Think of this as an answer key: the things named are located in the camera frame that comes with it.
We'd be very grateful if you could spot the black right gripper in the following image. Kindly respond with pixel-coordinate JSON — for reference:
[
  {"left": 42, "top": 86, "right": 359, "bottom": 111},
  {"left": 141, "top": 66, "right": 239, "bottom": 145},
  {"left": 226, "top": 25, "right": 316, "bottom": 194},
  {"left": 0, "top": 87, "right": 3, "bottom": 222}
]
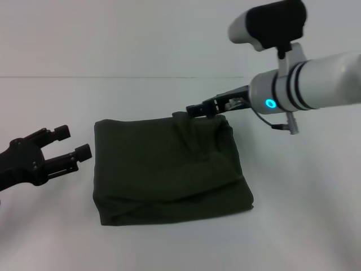
[{"left": 186, "top": 85, "right": 252, "bottom": 120}]

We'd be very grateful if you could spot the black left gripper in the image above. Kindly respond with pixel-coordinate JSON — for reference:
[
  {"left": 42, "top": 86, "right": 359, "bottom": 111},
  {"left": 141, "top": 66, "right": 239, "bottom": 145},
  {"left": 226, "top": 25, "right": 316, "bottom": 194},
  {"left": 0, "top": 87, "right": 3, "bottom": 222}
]
[{"left": 0, "top": 124, "right": 93, "bottom": 193}]

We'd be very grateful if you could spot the dark green t-shirt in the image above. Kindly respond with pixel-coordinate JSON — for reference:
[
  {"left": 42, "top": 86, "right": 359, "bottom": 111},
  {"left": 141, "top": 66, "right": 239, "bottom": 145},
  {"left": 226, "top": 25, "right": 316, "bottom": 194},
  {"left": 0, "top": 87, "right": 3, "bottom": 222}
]
[{"left": 92, "top": 111, "right": 254, "bottom": 226}]

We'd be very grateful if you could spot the silver right wrist cable plug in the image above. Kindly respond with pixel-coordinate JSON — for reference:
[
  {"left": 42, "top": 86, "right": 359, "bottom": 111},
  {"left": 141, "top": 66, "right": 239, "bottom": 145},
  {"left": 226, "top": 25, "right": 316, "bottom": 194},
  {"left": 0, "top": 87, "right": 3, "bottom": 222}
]
[{"left": 227, "top": 97, "right": 244, "bottom": 110}]

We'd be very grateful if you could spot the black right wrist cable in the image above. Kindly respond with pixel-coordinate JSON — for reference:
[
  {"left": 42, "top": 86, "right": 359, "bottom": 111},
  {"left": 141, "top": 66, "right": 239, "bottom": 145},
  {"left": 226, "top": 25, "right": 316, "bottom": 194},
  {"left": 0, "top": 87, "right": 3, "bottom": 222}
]
[{"left": 253, "top": 108, "right": 302, "bottom": 136}]

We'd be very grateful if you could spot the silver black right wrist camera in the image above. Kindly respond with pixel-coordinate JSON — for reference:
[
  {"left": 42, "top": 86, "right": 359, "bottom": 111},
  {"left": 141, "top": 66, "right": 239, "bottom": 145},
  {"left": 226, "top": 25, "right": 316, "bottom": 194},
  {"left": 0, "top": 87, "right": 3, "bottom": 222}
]
[{"left": 227, "top": 0, "right": 307, "bottom": 53}]

